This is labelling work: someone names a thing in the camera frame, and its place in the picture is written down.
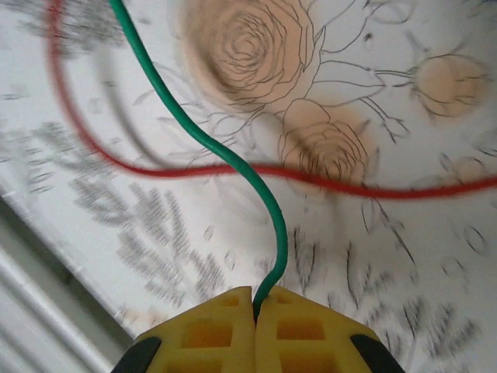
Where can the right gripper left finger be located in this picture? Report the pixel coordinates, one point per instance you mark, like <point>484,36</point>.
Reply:
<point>209,334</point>

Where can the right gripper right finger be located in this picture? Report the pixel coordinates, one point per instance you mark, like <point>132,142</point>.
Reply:
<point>310,338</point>

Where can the long aluminium mounting rail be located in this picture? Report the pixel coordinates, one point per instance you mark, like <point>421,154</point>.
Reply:
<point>31,291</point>

